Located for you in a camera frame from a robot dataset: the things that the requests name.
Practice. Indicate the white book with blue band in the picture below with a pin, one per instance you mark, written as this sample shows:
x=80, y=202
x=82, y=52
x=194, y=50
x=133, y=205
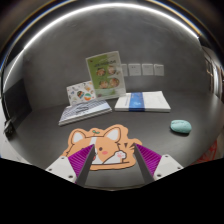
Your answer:
x=153, y=101

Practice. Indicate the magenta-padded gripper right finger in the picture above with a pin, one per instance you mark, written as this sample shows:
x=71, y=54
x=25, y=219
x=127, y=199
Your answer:
x=149, y=160

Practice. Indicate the orange corgi-shaped mouse pad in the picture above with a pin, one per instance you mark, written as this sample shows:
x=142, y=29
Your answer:
x=106, y=141

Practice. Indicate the white card with colourful prints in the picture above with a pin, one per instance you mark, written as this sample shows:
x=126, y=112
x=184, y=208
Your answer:
x=80, y=93

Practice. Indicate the mint green computer mouse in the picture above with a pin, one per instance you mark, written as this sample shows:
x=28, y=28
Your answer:
x=181, y=126

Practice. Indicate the grey striped book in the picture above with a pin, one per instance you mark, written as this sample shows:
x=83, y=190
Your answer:
x=85, y=111

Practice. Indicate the white wall socket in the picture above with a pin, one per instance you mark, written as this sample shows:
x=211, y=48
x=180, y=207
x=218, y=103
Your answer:
x=134, y=69
x=124, y=70
x=147, y=69
x=159, y=69

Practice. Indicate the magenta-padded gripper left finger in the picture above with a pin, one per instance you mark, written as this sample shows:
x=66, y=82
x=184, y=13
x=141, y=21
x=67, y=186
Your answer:
x=80, y=161

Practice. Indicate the green picture book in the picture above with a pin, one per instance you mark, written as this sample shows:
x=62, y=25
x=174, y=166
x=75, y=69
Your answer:
x=106, y=75

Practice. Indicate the white ceiling light strip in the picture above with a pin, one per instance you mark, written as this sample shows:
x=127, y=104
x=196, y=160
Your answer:
x=113, y=4

